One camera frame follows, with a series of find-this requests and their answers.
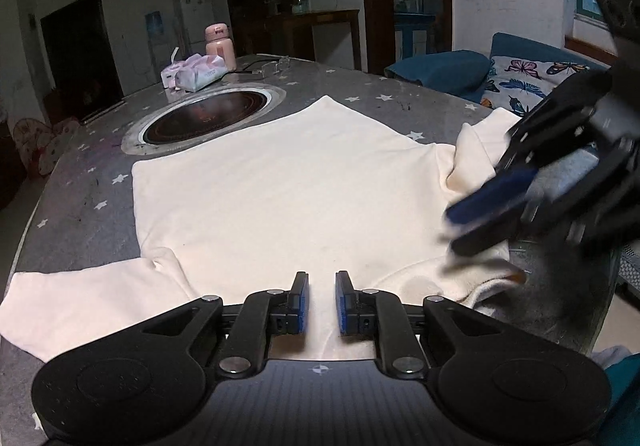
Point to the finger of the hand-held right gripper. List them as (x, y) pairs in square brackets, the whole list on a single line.
[(487, 198), (492, 232)]

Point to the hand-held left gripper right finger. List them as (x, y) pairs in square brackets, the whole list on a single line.
[(343, 307)]

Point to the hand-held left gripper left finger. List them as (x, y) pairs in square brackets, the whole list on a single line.
[(301, 307)]

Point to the cream long-sleeve shirt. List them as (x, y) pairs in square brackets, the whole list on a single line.
[(280, 191)]

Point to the butterfly print cushion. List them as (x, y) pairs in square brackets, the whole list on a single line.
[(530, 80)]

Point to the blue sofa cushion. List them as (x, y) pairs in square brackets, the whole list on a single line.
[(440, 71)]

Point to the teal cloth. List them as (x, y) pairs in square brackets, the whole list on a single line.
[(622, 401)]

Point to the round built-in induction cooktop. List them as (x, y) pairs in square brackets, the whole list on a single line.
[(200, 118)]

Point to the grey star-print tablecloth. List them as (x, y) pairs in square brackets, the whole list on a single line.
[(85, 206)]

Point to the clear eyeglasses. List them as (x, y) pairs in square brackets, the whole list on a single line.
[(276, 65)]

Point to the soft tissue pack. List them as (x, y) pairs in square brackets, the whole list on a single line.
[(196, 70)]

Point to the glass jar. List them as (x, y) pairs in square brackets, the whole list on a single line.
[(299, 3)]

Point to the pink insulated bottle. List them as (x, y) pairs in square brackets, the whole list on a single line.
[(220, 45)]

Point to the floral padded chair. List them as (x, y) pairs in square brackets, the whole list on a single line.
[(42, 145)]

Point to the white refrigerator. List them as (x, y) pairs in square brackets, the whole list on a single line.
[(200, 18)]

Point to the blue water dispenser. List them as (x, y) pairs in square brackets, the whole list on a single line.
[(155, 28)]

